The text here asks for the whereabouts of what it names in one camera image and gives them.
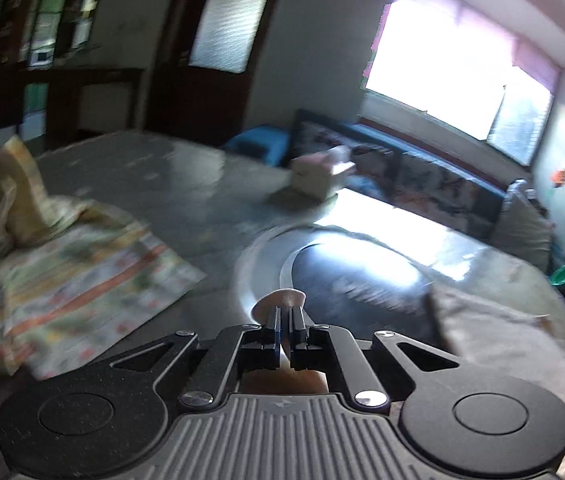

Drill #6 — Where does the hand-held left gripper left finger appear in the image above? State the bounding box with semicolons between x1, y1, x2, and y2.
111;306;282;407

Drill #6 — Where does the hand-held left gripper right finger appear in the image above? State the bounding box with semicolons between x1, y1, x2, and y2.
289;306;468;408

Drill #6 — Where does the beige cloth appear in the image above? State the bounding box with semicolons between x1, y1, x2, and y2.
240;287;565;480

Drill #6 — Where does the round black induction cooker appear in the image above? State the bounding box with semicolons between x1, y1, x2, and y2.
236;227;445;353

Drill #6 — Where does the white tissue box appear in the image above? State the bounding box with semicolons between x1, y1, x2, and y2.
289;146;356;202

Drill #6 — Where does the blue plastic stool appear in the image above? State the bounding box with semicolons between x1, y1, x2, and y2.
221;126;291;167

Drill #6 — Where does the patterned yellow cloth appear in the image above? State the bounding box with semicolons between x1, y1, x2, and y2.
0;135;208;378

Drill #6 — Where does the blue sofa bench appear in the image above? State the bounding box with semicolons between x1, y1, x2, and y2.
289;107;555;273

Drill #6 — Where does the grey pillow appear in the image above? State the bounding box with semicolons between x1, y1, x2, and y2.
491;179;554;272

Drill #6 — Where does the dark frosted glass door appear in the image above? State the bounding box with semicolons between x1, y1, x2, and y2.
146;0;290;136

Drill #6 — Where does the window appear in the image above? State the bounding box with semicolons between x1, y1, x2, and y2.
362;0;563;167

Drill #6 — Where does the dark wooden glass cabinet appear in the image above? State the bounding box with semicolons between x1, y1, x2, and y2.
0;0;144;148

